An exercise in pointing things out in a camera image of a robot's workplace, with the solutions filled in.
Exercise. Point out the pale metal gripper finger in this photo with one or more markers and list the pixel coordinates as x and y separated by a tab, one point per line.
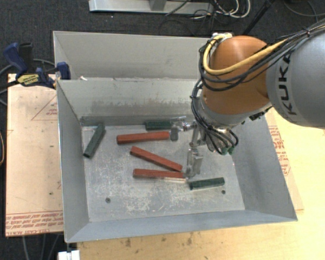
174	133
195	163

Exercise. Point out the dark green flat block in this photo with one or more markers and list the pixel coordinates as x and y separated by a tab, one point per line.
94	141
158	125
207	183

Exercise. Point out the red-brown flat block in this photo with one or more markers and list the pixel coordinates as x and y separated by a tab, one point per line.
155	158
142	137
157	173

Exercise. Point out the grey metal bin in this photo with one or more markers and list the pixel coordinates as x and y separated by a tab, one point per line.
151	199

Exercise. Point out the brown cardboard board, red print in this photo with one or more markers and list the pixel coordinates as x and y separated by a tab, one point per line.
32	156

